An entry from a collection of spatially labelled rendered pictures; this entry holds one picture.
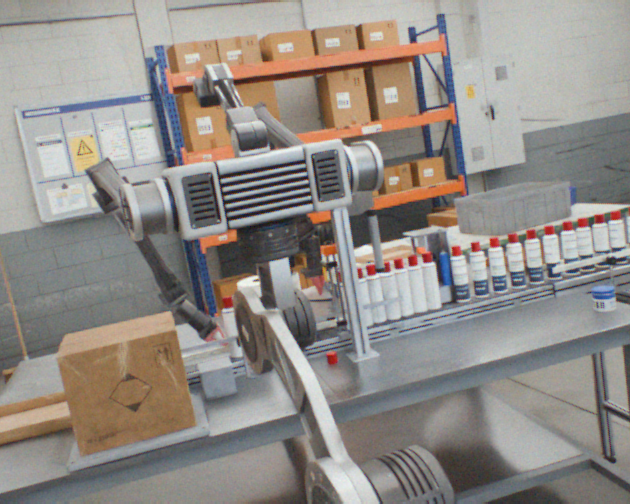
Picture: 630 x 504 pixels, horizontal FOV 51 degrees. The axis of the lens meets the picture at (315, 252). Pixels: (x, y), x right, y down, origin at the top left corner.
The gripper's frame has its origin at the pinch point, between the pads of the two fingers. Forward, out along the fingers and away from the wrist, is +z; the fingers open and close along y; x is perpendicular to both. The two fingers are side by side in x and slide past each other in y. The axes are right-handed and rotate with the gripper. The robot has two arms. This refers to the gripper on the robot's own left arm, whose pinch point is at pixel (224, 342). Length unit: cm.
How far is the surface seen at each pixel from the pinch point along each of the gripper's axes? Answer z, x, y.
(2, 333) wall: -38, 170, 416
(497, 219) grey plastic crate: 115, -138, 134
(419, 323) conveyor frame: 46, -48, -7
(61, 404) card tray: -25, 50, 10
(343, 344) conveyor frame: 29.8, -25.1, -6.3
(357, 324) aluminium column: 24.0, -32.9, -17.3
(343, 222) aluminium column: -1, -54, -15
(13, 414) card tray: -34, 62, 12
